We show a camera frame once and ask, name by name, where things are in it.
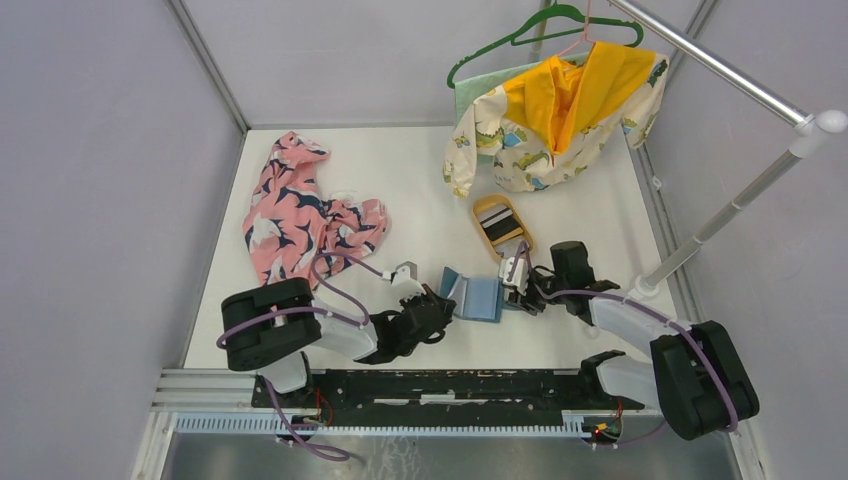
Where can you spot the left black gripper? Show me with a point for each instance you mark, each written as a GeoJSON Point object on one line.
{"type": "Point", "coordinates": [446, 304]}

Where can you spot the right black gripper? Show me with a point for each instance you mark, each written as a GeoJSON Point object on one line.
{"type": "Point", "coordinates": [526, 303]}

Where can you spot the blue leather card holder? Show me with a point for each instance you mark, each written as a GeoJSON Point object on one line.
{"type": "Point", "coordinates": [477, 298]}

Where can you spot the silver credit card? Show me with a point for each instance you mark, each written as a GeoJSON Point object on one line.
{"type": "Point", "coordinates": [509, 248]}

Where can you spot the oval wooden tray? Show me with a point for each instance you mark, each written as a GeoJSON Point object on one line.
{"type": "Point", "coordinates": [487, 201]}

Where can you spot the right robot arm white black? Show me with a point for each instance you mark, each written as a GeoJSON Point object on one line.
{"type": "Point", "coordinates": [692, 373]}

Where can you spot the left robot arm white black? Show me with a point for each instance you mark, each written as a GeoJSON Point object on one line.
{"type": "Point", "coordinates": [267, 330]}

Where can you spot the black credit card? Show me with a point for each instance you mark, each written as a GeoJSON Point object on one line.
{"type": "Point", "coordinates": [502, 229]}

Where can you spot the grey striped credit card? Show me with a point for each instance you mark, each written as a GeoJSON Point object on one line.
{"type": "Point", "coordinates": [493, 215]}

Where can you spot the pink shark print garment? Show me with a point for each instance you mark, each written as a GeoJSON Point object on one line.
{"type": "Point", "coordinates": [292, 231]}

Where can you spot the dinosaur print yellow lined jacket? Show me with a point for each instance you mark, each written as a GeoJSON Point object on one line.
{"type": "Point", "coordinates": [632, 81]}

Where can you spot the light green cloth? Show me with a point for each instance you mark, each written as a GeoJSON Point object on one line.
{"type": "Point", "coordinates": [524, 114]}

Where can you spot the green plastic hanger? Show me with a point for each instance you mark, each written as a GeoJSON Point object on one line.
{"type": "Point", "coordinates": [533, 31]}

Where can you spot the metal clothes rack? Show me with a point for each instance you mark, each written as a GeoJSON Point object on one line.
{"type": "Point", "coordinates": [747, 79]}

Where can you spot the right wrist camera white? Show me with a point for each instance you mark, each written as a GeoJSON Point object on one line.
{"type": "Point", "coordinates": [514, 274]}

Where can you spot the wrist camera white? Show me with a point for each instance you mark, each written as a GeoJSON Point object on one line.
{"type": "Point", "coordinates": [405, 277]}
{"type": "Point", "coordinates": [514, 274]}

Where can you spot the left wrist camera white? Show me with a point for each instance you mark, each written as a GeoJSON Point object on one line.
{"type": "Point", "coordinates": [405, 277]}

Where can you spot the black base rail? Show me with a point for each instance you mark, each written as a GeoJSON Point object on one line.
{"type": "Point", "coordinates": [444, 398]}

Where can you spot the pink wire hanger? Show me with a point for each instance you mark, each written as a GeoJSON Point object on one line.
{"type": "Point", "coordinates": [584, 38]}

